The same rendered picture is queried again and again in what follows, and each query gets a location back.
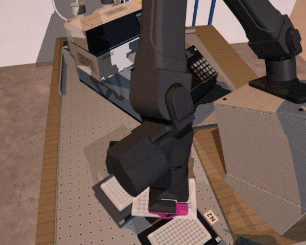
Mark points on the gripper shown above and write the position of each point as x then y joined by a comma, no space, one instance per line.
178,190

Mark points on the white well plate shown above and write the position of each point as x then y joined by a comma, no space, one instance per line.
120,198
140,204
180,232

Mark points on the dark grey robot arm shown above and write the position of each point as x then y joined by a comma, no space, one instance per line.
160,87

